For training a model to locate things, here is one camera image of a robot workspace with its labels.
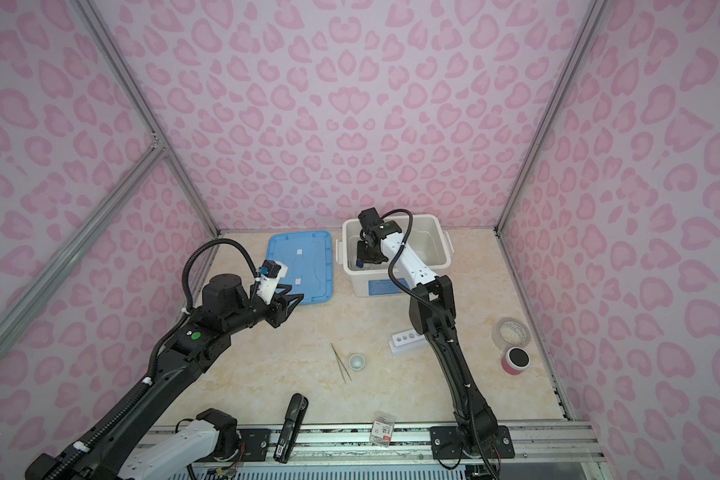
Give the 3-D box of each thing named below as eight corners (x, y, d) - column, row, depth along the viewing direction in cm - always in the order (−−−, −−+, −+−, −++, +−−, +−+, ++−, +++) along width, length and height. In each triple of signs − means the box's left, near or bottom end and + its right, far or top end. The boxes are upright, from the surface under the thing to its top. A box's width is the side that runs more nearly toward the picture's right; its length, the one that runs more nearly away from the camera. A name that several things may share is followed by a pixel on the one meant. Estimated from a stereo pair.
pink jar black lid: (504, 374, 85) (510, 367, 81) (498, 353, 89) (504, 346, 85) (526, 374, 85) (534, 367, 81) (519, 353, 89) (526, 346, 85)
